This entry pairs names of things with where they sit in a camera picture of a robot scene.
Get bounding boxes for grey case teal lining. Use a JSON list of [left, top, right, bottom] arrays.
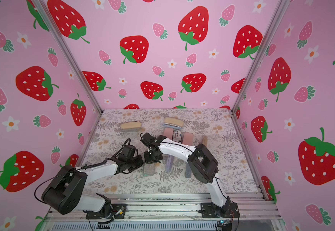
[[143, 163, 155, 177]]

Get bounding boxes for purple case brown lining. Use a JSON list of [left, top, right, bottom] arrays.
[[166, 155, 174, 173]]

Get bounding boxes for newspaper print glasses case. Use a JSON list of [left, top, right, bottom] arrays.
[[172, 130, 183, 143]]

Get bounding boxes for pink case black sunglasses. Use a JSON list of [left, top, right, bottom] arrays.
[[182, 132, 194, 146]]

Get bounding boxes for green case purple glasses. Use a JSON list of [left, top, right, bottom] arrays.
[[185, 163, 192, 179]]

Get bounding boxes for pink glasses case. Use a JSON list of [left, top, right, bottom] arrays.
[[163, 128, 174, 140]]

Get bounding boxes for tan woven glasses case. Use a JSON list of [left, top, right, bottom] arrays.
[[202, 136, 208, 147]]

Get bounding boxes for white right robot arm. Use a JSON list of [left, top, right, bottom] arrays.
[[141, 133, 231, 210]]

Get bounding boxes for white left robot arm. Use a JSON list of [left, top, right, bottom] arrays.
[[41, 144, 143, 219]]

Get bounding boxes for grey fabric glasses case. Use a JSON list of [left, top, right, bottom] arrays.
[[120, 121, 142, 131]]

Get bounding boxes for blue fabric glasses case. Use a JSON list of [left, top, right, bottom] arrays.
[[163, 117, 184, 130]]

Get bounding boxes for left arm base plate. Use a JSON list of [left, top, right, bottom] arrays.
[[86, 204, 127, 220]]

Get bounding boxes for aluminium rail frame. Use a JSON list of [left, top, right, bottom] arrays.
[[39, 192, 287, 231]]

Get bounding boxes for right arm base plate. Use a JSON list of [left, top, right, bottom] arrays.
[[199, 201, 240, 218]]

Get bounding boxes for aluminium corner post left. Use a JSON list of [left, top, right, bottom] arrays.
[[33, 0, 103, 115]]

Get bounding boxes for aluminium corner post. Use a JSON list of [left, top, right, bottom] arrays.
[[33, 0, 103, 115], [232, 0, 290, 115]]

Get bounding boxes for aluminium corner post right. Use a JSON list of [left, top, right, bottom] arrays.
[[232, 0, 290, 115]]

